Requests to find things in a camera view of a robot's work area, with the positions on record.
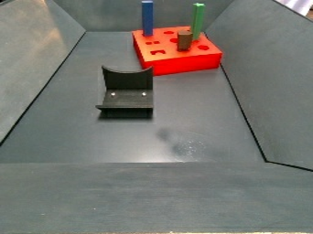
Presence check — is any red shape sorter board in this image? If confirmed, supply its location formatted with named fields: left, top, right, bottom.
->
left=132, top=26, right=221, bottom=76

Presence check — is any brown rounded block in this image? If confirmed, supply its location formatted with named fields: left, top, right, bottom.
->
left=177, top=30, right=192, bottom=51

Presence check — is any blue square block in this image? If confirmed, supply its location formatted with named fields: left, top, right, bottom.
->
left=141, top=0, right=153, bottom=37

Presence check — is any green star block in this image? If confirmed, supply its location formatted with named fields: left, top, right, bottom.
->
left=191, top=3, right=205, bottom=40

